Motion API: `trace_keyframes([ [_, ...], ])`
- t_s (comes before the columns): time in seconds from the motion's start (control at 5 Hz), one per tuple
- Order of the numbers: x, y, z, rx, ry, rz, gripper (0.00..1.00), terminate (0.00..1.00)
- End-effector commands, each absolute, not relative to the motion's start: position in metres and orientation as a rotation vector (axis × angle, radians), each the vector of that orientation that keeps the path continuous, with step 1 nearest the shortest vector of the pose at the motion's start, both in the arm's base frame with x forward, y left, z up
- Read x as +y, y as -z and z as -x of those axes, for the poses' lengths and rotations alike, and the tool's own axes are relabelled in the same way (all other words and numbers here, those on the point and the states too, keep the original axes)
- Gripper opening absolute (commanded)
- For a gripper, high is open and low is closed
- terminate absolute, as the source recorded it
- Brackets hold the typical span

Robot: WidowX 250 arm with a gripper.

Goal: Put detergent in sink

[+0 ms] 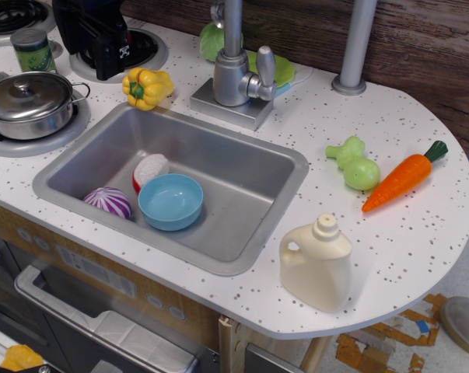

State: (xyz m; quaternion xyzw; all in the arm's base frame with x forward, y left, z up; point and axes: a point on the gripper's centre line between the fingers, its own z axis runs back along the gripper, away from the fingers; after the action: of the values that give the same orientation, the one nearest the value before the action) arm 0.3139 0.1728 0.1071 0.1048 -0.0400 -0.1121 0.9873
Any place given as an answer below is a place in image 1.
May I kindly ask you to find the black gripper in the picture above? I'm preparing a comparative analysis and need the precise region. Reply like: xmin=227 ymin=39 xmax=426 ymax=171
xmin=51 ymin=1 xmax=130 ymax=81

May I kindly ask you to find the cream detergent bottle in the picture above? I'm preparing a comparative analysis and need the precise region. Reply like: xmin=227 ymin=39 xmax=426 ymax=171
xmin=279 ymin=214 xmax=352 ymax=312

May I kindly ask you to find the grey toy sink basin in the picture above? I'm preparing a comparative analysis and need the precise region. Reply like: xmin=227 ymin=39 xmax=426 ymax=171
xmin=33 ymin=103 xmax=309 ymax=276

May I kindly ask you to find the green label tin can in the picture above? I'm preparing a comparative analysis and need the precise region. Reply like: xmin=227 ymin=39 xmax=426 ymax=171
xmin=10 ymin=28 xmax=57 ymax=72

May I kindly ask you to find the yellow toy bell pepper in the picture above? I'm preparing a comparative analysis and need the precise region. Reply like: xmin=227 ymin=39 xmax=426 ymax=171
xmin=122 ymin=67 xmax=174 ymax=111

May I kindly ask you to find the black stove burner rear left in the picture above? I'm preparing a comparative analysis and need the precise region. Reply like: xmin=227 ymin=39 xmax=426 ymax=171
xmin=0 ymin=1 xmax=56 ymax=47

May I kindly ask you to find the steel pot with lid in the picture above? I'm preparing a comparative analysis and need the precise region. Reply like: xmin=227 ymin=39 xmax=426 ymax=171
xmin=0 ymin=71 xmax=89 ymax=141

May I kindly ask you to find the green toy cabbage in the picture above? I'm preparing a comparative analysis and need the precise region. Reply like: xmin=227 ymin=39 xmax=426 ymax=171
xmin=199 ymin=23 xmax=249 ymax=64

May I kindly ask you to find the red white toy vegetable half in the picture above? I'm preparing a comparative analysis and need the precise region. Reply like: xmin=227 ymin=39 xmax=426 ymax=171
xmin=132 ymin=154 xmax=170 ymax=193

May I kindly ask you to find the silver toy faucet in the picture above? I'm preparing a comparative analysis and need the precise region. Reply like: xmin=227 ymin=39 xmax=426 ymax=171
xmin=190 ymin=0 xmax=278 ymax=131

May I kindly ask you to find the purple striped toy onion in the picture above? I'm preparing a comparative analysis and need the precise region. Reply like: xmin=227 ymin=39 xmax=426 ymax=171
xmin=82 ymin=186 xmax=132 ymax=219

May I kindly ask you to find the blue plastic bowl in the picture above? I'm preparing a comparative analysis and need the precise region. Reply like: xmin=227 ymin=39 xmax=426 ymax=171
xmin=138 ymin=173 xmax=204 ymax=232

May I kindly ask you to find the green plastic plate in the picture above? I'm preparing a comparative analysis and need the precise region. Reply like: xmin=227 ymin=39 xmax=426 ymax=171
xmin=247 ymin=51 xmax=296 ymax=88

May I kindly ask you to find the grey vertical pole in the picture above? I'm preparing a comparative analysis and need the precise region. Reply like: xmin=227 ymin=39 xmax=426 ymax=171
xmin=332 ymin=0 xmax=377 ymax=96

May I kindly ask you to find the green toy broccoli piece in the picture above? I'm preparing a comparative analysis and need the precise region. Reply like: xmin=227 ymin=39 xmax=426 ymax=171
xmin=325 ymin=136 xmax=366 ymax=169

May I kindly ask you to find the light green toy pear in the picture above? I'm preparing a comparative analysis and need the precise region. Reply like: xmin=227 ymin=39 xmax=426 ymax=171
xmin=344 ymin=158 xmax=380 ymax=190

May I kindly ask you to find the yellow cloth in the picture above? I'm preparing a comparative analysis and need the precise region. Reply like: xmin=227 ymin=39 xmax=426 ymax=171
xmin=0 ymin=345 xmax=44 ymax=371

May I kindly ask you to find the orange toy carrot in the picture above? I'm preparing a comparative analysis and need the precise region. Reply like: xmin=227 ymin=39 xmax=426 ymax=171
xmin=362 ymin=141 xmax=448 ymax=213

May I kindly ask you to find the grey round foot base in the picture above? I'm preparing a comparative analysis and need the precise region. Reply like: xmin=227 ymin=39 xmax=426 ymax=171
xmin=439 ymin=296 xmax=469 ymax=353

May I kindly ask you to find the grey front burner ring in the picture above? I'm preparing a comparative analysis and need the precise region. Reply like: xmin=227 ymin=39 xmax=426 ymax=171
xmin=0 ymin=89 xmax=92 ymax=159

